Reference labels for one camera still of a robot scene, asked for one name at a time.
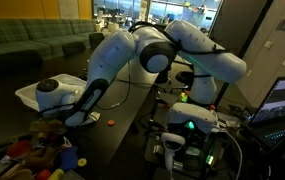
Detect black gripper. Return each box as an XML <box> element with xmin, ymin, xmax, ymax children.
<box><xmin>44</xmin><ymin>131</ymin><xmax>65</xmax><ymax>147</ymax></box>

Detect white red triangle toy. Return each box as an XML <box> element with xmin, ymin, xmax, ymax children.
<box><xmin>61</xmin><ymin>137</ymin><xmax>73</xmax><ymax>148</ymax></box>

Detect brown plush toy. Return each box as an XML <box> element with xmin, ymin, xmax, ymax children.
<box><xmin>21</xmin><ymin>146</ymin><xmax>57</xmax><ymax>171</ymax></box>

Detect yellow ring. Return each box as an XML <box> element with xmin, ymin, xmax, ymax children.
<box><xmin>77</xmin><ymin>157</ymin><xmax>88</xmax><ymax>168</ymax></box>

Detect yellow toy cup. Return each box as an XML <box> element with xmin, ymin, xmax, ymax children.
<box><xmin>46</xmin><ymin>168</ymin><xmax>66</xmax><ymax>180</ymax></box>

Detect red ball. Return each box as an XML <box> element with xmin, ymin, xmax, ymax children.
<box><xmin>35</xmin><ymin>169</ymin><xmax>53</xmax><ymax>180</ymax></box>

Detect short black block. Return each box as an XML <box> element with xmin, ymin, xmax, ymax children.
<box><xmin>61</xmin><ymin>169</ymin><xmax>87</xmax><ymax>180</ymax></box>

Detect clear plastic storage container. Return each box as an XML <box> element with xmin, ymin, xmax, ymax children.
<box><xmin>14</xmin><ymin>73</ymin><xmax>87</xmax><ymax>113</ymax></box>

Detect green plaid sofa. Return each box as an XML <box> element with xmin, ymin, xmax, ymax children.
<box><xmin>0</xmin><ymin>18</ymin><xmax>98</xmax><ymax>78</ymax></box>

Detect white VR controller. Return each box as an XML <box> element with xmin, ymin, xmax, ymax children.
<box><xmin>160</xmin><ymin>132</ymin><xmax>186</xmax><ymax>174</ymax></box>

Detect green glowing button box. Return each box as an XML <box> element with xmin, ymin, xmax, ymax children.
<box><xmin>178</xmin><ymin>92</ymin><xmax>189</xmax><ymax>103</ymax></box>

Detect white VR headset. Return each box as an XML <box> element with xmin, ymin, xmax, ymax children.
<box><xmin>166</xmin><ymin>102</ymin><xmax>220</xmax><ymax>134</ymax></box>

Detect black equipment rack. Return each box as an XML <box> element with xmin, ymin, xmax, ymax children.
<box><xmin>144</xmin><ymin>131</ymin><xmax>231</xmax><ymax>180</ymax></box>

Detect black office chair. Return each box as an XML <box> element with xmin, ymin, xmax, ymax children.
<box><xmin>175</xmin><ymin>70</ymin><xmax>197</xmax><ymax>87</ymax></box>

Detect large open laptop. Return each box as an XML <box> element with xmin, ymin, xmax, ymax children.
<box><xmin>248</xmin><ymin>76</ymin><xmax>285</xmax><ymax>148</ymax></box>

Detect white cable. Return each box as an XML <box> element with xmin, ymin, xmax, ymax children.
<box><xmin>220</xmin><ymin>129</ymin><xmax>244</xmax><ymax>180</ymax></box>

